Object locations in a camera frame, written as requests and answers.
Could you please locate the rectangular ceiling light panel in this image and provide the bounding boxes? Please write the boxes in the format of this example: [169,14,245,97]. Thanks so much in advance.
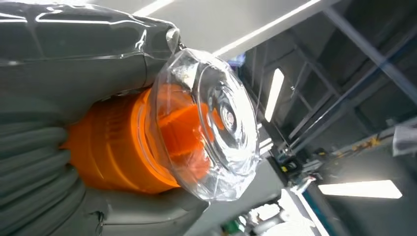
[317,180,403,199]
[264,68,285,123]

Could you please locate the white wall light strip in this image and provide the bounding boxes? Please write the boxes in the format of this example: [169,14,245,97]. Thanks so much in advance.
[213,0,322,56]
[133,0,173,15]

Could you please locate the orange detergent bottle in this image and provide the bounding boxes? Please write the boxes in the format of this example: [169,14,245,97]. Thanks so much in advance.
[60,49,261,202]

